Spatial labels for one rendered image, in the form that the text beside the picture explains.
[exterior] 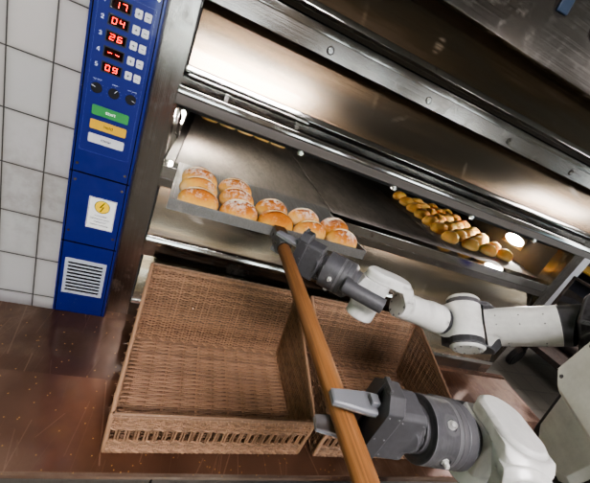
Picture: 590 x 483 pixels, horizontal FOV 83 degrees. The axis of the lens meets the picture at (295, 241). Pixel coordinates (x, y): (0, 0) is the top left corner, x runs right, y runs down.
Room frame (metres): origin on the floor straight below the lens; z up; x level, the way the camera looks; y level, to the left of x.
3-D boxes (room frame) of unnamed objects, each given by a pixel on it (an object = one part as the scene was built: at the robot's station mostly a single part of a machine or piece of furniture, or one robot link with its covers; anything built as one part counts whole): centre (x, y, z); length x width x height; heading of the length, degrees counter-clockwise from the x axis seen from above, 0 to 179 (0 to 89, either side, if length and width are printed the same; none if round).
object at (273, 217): (0.84, 0.07, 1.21); 0.10 x 0.07 x 0.06; 110
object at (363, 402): (0.33, -0.15, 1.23); 0.06 x 0.03 x 0.02; 106
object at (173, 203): (0.97, 0.12, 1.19); 0.55 x 0.36 x 0.03; 113
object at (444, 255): (1.31, -0.36, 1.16); 1.80 x 0.06 x 0.04; 112
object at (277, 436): (0.82, 0.07, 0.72); 0.56 x 0.49 x 0.28; 113
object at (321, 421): (0.33, -0.15, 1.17); 0.06 x 0.03 x 0.02; 106
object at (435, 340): (1.29, -0.37, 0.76); 1.79 x 0.11 x 0.19; 112
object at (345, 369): (1.05, -0.49, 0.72); 0.56 x 0.49 x 0.28; 112
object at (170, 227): (1.29, -0.37, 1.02); 1.79 x 0.11 x 0.19; 112
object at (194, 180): (0.83, 0.29, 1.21); 0.10 x 0.07 x 0.06; 115
